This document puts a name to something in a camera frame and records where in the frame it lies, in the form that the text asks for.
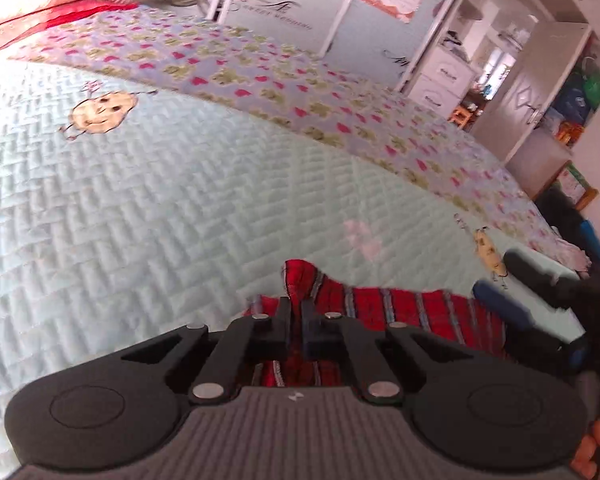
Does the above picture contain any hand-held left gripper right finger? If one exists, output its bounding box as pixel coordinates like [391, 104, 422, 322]
[301, 299, 474, 406]

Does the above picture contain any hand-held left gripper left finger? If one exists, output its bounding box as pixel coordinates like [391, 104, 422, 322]
[121, 296, 293, 406]

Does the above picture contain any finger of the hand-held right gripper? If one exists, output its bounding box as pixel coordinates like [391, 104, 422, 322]
[472, 280, 534, 333]
[502, 250, 574, 311]

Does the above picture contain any red plaid shirt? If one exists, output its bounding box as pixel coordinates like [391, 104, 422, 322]
[250, 259, 513, 390]

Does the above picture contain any dark bag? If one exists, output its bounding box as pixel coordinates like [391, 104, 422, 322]
[534, 187, 600, 273]

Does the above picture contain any green printed box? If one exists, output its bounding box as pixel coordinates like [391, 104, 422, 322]
[552, 160, 599, 212]

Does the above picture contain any wooden stool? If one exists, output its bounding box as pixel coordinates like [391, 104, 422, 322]
[447, 104, 482, 132]

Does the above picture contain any white door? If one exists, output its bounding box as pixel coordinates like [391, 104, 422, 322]
[472, 22, 595, 163]

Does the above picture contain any quilted bee bedspread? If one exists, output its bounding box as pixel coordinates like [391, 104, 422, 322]
[0, 57, 588, 476]

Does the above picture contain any cluttered storage shelf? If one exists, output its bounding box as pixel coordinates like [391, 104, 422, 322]
[545, 42, 600, 147]

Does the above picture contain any white drawer cabinet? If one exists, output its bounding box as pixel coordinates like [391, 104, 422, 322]
[404, 45, 481, 120]

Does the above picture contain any frog and heart blanket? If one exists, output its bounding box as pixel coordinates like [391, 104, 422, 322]
[7, 7, 588, 271]

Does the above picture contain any white corner shelf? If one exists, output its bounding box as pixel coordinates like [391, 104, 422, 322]
[440, 0, 551, 66]

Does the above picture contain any sliding door wardrobe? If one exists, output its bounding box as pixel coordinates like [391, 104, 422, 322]
[145, 0, 481, 91]

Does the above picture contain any red patterned bed sheet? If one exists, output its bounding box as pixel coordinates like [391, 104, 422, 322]
[0, 2, 141, 56]

